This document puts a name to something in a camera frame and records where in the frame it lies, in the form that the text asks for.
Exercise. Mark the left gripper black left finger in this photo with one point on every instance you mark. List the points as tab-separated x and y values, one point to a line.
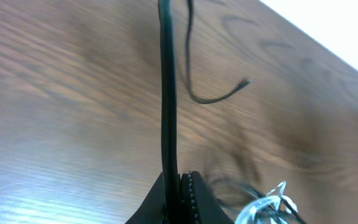
152	209

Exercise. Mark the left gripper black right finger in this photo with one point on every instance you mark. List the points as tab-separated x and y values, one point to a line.
199	206

